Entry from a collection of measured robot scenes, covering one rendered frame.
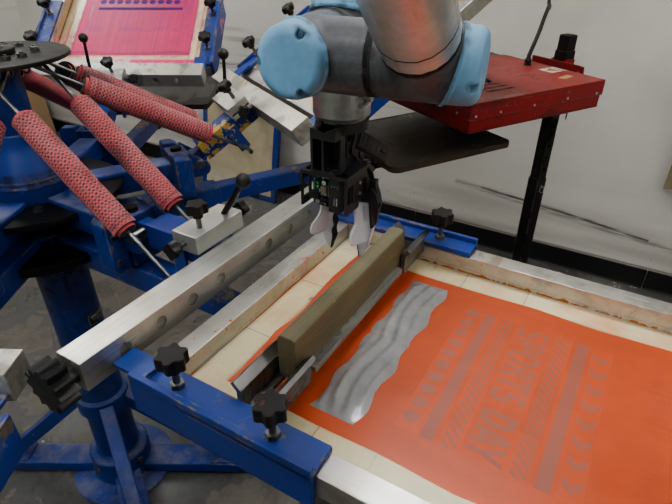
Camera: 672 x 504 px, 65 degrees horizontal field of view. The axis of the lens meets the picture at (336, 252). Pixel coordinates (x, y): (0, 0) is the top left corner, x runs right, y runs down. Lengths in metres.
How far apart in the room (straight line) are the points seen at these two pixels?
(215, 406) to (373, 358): 0.26
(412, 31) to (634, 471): 0.60
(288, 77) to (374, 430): 0.46
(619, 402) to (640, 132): 1.96
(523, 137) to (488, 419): 2.14
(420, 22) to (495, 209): 2.57
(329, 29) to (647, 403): 0.67
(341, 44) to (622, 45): 2.18
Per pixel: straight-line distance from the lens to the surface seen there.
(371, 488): 0.65
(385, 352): 0.84
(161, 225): 1.07
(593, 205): 2.85
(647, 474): 0.80
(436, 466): 0.72
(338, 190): 0.69
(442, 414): 0.78
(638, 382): 0.92
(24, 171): 1.33
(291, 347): 0.72
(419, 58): 0.46
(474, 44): 0.51
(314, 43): 0.53
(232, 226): 1.00
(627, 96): 2.68
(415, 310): 0.94
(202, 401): 0.74
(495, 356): 0.88
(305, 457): 0.66
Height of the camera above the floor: 1.53
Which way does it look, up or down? 32 degrees down
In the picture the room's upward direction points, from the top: straight up
